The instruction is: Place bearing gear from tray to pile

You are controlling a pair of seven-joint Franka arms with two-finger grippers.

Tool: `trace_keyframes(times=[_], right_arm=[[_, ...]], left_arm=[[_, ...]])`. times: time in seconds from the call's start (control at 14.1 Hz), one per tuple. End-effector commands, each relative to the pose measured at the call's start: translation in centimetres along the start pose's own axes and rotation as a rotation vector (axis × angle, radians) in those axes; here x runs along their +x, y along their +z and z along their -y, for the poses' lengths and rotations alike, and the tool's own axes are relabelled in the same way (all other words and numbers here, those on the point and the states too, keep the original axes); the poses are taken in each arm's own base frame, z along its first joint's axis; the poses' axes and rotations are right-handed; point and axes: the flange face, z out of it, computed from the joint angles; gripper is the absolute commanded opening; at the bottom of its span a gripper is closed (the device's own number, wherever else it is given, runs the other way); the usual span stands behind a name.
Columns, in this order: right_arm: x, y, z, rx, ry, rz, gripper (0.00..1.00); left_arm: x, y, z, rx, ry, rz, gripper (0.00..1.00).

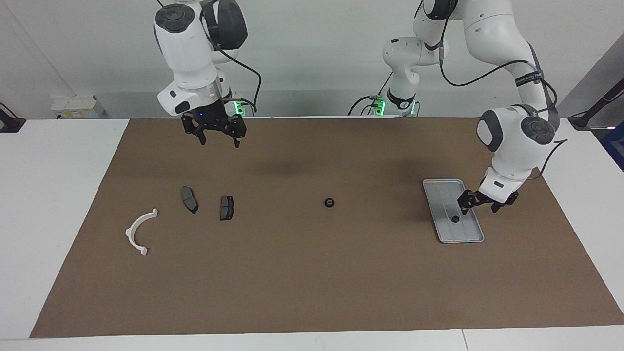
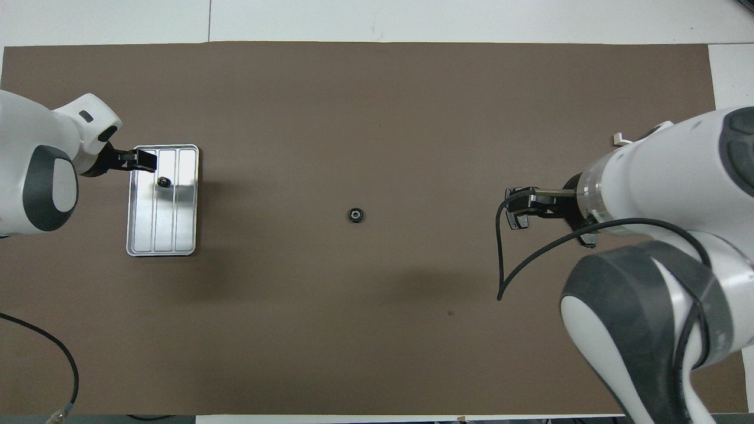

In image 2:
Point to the silver metal tray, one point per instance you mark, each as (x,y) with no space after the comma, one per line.
(177,224)

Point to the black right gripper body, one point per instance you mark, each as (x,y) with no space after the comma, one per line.
(568,209)

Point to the white curved plastic bracket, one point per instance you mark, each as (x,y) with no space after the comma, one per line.
(618,139)

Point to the small black bearing gear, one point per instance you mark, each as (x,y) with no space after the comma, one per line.
(164,182)
(355,215)

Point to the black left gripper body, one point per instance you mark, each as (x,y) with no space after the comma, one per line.
(103,162)

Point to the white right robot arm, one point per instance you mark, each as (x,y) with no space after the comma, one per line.
(677,176)

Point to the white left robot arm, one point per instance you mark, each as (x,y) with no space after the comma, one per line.
(35,135)

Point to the brown table mat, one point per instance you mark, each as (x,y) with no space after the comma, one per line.
(353,118)

